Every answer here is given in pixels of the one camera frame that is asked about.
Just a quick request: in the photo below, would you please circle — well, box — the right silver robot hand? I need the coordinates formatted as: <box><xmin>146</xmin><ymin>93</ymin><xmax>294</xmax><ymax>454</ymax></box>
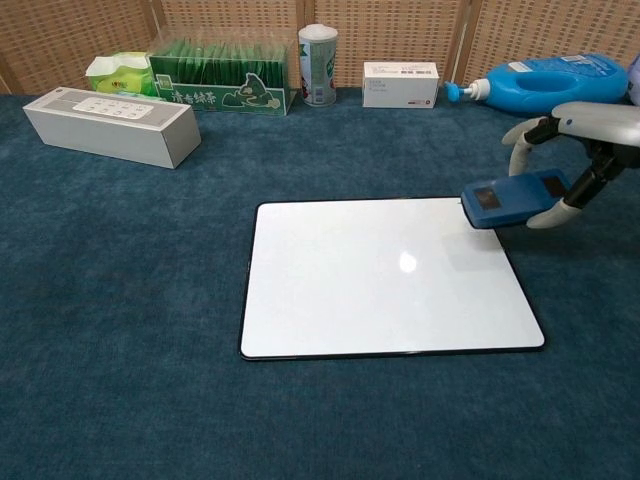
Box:
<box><xmin>501</xmin><ymin>102</ymin><xmax>640</xmax><ymax>231</ymax></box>

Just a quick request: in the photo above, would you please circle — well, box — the blue whiteboard eraser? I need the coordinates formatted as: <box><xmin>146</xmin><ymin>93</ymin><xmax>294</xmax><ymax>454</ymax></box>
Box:
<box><xmin>459</xmin><ymin>168</ymin><xmax>571</xmax><ymax>231</ymax></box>

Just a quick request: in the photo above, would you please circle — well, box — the white dry-erase board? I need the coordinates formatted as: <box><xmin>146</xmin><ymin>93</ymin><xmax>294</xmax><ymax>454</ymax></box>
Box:
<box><xmin>239</xmin><ymin>196</ymin><xmax>546</xmax><ymax>361</ymax></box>

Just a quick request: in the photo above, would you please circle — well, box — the blue pump detergent bottle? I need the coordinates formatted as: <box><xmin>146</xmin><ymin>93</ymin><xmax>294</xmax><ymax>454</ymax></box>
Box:
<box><xmin>444</xmin><ymin>55</ymin><xmax>629</xmax><ymax>119</ymax></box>

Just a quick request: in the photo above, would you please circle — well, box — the small white cardboard box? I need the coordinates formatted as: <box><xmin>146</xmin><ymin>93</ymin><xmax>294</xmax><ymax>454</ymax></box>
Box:
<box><xmin>362</xmin><ymin>61</ymin><xmax>440</xmax><ymax>109</ymax></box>

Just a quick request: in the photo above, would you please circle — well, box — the woven bamboo folding screen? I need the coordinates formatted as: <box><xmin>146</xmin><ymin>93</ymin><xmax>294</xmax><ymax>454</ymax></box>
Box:
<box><xmin>0</xmin><ymin>0</ymin><xmax>640</xmax><ymax>96</ymax></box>

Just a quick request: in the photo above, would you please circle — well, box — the cylindrical can with white lid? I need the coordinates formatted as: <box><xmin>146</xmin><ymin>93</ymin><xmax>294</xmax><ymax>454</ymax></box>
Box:
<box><xmin>298</xmin><ymin>23</ymin><xmax>340</xmax><ymax>107</ymax></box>

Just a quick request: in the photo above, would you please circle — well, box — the clear green tea bag box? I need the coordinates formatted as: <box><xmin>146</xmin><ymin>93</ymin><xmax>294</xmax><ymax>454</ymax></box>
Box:
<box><xmin>148</xmin><ymin>37</ymin><xmax>293</xmax><ymax>117</ymax></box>

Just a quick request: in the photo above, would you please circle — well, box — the green open tissue pack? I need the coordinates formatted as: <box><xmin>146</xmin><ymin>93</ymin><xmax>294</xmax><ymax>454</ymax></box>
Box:
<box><xmin>84</xmin><ymin>51</ymin><xmax>157</xmax><ymax>97</ymax></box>

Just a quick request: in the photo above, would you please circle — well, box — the long white speaker box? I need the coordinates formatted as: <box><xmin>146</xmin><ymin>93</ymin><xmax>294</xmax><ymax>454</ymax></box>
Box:
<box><xmin>22</xmin><ymin>87</ymin><xmax>203</xmax><ymax>172</ymax></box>

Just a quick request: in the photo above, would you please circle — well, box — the teal table carpet mat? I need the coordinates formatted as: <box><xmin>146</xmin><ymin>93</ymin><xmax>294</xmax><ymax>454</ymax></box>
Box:
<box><xmin>0</xmin><ymin>89</ymin><xmax>640</xmax><ymax>480</ymax></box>

